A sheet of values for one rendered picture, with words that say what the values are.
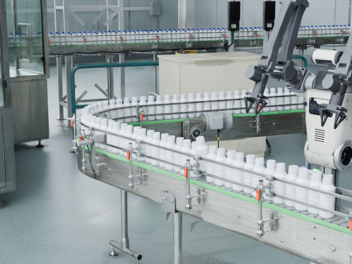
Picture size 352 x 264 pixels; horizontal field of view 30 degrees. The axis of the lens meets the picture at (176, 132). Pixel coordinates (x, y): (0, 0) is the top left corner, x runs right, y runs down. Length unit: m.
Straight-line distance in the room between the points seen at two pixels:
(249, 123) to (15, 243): 1.98
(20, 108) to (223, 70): 2.52
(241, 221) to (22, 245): 2.59
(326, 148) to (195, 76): 3.91
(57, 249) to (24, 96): 3.40
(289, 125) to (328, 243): 2.49
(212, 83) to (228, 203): 4.31
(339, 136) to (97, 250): 2.33
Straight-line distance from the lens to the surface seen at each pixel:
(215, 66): 7.15
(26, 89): 8.09
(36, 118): 8.20
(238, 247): 4.99
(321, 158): 3.33
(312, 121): 3.32
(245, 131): 4.81
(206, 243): 5.05
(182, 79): 7.01
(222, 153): 2.96
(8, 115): 5.89
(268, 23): 9.42
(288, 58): 3.37
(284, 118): 4.96
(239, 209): 2.88
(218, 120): 4.51
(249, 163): 2.84
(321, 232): 2.60
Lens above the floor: 1.84
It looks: 12 degrees down
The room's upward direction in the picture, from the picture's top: straight up
